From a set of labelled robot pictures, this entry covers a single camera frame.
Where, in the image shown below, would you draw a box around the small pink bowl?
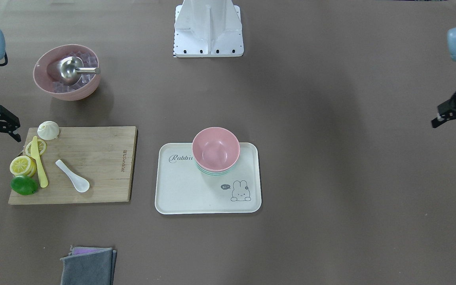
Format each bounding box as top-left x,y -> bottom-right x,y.
192,127 -> 240,172

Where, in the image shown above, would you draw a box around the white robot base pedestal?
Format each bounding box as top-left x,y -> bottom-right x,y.
173,0 -> 244,58

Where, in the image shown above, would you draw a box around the white ceramic spoon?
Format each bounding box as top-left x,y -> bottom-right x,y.
55,160 -> 90,193

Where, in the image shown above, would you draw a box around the white steamed bun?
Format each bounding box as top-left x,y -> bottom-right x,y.
37,121 -> 60,141

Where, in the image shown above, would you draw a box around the cream rabbit tray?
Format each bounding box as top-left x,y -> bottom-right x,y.
154,142 -> 262,215

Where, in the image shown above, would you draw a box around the stacked green bowls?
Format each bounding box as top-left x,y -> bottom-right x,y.
196,164 -> 232,176

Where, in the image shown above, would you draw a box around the lemon thin slice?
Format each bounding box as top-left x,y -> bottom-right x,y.
24,139 -> 47,157

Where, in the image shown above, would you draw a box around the lemon half slice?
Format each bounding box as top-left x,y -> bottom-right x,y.
9,155 -> 37,177

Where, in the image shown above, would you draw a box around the grey folded cloth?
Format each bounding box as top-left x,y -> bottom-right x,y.
60,247 -> 117,285

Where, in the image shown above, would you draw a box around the green lime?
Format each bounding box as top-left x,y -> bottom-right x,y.
10,175 -> 39,196

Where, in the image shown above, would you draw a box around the large pink bowl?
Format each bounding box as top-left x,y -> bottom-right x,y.
33,44 -> 101,101

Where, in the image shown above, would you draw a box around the wooden cutting board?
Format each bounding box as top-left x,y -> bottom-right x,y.
8,126 -> 138,205

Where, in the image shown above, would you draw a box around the yellow plastic knife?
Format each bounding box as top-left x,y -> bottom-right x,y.
30,136 -> 49,188

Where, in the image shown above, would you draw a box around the metal ice scoop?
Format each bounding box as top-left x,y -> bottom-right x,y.
46,56 -> 100,86

